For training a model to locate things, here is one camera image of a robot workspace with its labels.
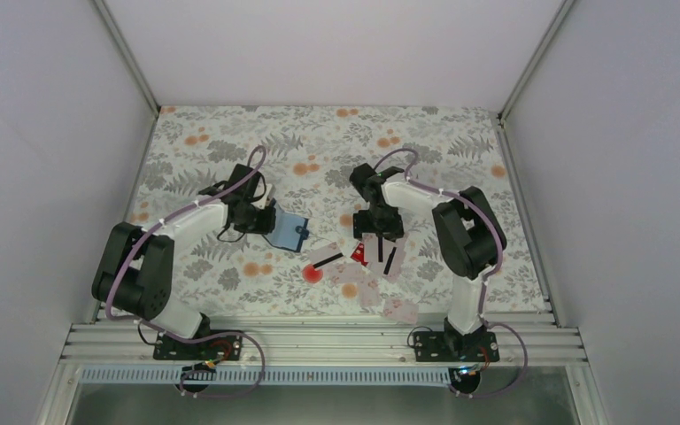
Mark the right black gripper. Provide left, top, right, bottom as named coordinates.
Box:
left=353, top=204, right=404, bottom=241

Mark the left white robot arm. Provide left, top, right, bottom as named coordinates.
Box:
left=91, top=164, right=276, bottom=359

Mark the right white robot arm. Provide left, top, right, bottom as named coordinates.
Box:
left=349, top=164, right=506, bottom=360

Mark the red credit card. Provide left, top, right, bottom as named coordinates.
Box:
left=350, top=242, right=368, bottom=267

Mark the floral card in middle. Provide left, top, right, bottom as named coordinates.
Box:
left=357, top=278, right=382, bottom=308

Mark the floral patterned table mat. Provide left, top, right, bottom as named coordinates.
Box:
left=128, top=106, right=545, bottom=316

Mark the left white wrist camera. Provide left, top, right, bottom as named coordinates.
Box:
left=257, top=184, right=275, bottom=209

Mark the floral card near rail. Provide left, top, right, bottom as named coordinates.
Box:
left=381, top=297, right=419, bottom=325

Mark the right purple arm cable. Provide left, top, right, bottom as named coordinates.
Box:
left=372, top=147, right=530, bottom=376

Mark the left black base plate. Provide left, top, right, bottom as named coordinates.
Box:
left=143, top=329, right=243, bottom=361

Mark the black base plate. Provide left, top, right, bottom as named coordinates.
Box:
left=143, top=329, right=243, bottom=361
left=411, top=330, right=500, bottom=363

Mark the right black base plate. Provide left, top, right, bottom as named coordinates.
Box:
left=411, top=330, right=500, bottom=363

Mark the grey slotted cable duct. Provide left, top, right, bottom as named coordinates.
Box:
left=78, top=365, right=450, bottom=387

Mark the aluminium rail frame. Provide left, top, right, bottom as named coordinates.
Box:
left=59, top=314, right=588, bottom=367

